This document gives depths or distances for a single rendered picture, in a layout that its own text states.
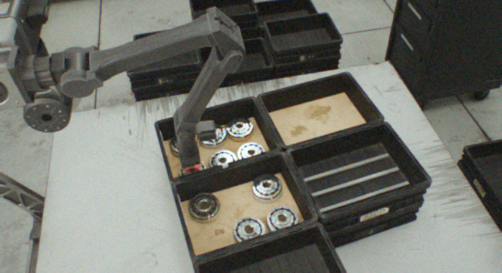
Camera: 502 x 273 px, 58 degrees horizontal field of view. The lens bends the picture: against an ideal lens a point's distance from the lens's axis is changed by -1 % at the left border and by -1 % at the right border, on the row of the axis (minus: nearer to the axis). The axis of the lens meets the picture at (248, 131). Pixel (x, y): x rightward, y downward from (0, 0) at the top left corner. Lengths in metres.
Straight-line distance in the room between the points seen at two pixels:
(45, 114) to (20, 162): 1.60
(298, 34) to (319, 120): 1.12
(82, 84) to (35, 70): 0.11
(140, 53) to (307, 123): 0.88
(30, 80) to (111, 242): 0.76
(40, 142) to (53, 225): 1.43
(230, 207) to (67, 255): 0.60
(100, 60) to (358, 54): 2.63
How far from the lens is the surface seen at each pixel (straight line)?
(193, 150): 1.53
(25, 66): 1.19
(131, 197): 1.83
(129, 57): 1.13
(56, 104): 1.54
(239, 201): 1.59
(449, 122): 3.17
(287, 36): 2.85
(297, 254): 1.48
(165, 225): 1.73
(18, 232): 2.84
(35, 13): 1.38
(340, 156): 1.72
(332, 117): 1.85
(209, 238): 1.52
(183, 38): 1.10
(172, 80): 2.58
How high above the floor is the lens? 2.13
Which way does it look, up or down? 47 degrees down
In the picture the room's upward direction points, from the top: 4 degrees counter-clockwise
